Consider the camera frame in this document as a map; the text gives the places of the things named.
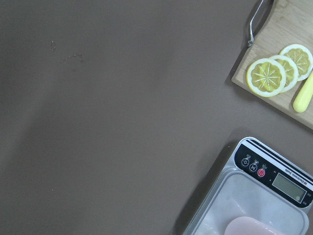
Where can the pink plastic cup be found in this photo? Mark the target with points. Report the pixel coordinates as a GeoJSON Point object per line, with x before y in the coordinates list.
{"type": "Point", "coordinates": [249, 226]}

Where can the digital kitchen scale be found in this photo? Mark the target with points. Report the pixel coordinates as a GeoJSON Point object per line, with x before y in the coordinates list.
{"type": "Point", "coordinates": [257, 182]}

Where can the lemon slice top right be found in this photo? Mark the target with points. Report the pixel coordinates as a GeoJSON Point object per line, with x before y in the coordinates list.
{"type": "Point", "coordinates": [266, 77]}

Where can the lemon slice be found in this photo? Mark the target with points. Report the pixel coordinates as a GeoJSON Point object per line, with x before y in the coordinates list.
{"type": "Point", "coordinates": [302, 57]}
{"type": "Point", "coordinates": [291, 71]}
{"type": "Point", "coordinates": [266, 77]}

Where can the yellow plastic knife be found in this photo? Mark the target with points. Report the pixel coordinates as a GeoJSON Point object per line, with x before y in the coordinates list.
{"type": "Point", "coordinates": [304, 96]}

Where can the bamboo cutting board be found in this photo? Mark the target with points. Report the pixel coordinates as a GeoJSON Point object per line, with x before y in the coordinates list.
{"type": "Point", "coordinates": [289, 22]}

